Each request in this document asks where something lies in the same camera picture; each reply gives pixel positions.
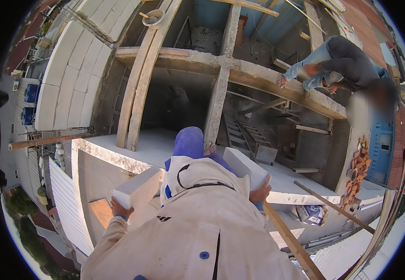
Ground person's right hand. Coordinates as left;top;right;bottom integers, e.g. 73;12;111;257
249;174;272;204

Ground person's left hand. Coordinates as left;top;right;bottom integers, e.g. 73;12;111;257
110;196;135;221

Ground white aerated concrete block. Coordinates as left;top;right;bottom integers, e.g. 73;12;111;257
113;167;162;211
222;147;270;192

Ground plywood board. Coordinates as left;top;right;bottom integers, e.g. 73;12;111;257
88;198;114;230

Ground white corrugated metal fence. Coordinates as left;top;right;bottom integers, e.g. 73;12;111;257
48;156;95;257

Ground wooden ladder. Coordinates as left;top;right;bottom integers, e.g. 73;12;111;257
223;111;272;159

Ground printed cement bag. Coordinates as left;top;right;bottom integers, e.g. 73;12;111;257
296;204;326;227

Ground wooden scaffold plank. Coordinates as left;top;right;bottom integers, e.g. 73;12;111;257
263;201;326;280

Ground short wooden batten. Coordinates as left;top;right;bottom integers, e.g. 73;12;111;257
294;124;333;136

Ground thin wooden pole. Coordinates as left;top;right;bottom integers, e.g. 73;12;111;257
293;180;377;235

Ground person's body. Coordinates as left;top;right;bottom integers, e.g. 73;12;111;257
80;155;308;280

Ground person's legs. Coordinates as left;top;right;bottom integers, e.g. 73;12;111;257
164;126;239;175

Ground brown wooden beam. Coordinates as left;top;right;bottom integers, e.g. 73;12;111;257
9;133;95;151

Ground pile of red bricks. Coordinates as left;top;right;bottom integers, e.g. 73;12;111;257
339;136;372;209

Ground blue metal door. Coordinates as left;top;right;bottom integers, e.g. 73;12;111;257
366;118;396;185

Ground long wooden plank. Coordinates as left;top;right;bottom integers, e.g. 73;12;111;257
116;0;174;149
126;0;183;152

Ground slanted wooden batten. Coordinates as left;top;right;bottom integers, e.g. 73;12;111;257
209;0;280;18

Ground white mortar basin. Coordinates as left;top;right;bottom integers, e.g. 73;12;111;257
142;9;166;30

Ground concrete beam frame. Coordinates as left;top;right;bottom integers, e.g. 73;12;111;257
114;3;347;146

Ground trowel with wooden handle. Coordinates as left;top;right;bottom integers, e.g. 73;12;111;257
139;11;158;24

